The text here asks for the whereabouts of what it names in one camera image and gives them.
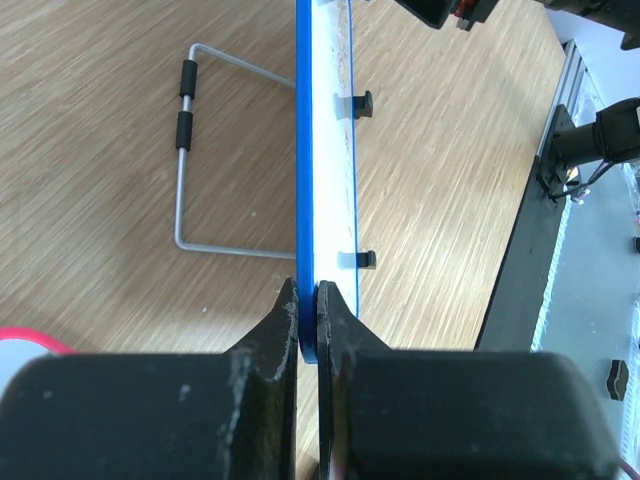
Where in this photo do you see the blue framed whiteboard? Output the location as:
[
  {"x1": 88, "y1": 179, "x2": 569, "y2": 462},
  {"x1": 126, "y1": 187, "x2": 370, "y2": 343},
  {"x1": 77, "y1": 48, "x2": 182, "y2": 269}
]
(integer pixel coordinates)
[{"x1": 296, "y1": 1, "x2": 359, "y2": 364}]

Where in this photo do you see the black stand foot clip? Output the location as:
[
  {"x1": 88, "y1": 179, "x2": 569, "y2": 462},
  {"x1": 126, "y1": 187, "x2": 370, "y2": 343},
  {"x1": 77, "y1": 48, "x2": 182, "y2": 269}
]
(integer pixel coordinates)
[
  {"x1": 352, "y1": 90, "x2": 374, "y2": 120},
  {"x1": 356, "y1": 250, "x2": 377, "y2": 270}
]

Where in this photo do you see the white slotted cable duct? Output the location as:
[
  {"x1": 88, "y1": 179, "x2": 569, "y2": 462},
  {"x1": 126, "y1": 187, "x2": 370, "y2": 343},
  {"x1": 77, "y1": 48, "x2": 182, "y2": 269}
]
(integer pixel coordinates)
[{"x1": 530, "y1": 201, "x2": 572, "y2": 352}]

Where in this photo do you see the metal wire whiteboard stand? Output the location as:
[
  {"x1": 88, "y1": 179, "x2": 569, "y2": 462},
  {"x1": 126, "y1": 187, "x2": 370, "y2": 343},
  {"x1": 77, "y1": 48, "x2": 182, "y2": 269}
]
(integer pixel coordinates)
[{"x1": 173, "y1": 43, "x2": 299, "y2": 261}]

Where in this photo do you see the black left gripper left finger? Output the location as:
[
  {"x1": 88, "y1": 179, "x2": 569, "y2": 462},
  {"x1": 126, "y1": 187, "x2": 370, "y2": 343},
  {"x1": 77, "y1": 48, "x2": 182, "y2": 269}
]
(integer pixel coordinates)
[{"x1": 1, "y1": 280, "x2": 299, "y2": 479}]

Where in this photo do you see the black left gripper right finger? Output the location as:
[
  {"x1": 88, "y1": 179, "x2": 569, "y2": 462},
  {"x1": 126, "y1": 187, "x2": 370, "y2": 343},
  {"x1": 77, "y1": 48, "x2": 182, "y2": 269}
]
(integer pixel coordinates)
[{"x1": 316, "y1": 281, "x2": 620, "y2": 479}]

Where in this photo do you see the pink framed whiteboard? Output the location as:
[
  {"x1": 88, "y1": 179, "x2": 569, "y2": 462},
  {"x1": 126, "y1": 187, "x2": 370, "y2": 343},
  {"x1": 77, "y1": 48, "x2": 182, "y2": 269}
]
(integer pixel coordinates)
[{"x1": 0, "y1": 326, "x2": 74, "y2": 394}]

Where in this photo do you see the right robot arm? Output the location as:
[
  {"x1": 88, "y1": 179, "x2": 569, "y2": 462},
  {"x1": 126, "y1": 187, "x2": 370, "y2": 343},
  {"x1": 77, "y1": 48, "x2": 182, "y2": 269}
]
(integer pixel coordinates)
[{"x1": 399, "y1": 0, "x2": 639, "y2": 201}]

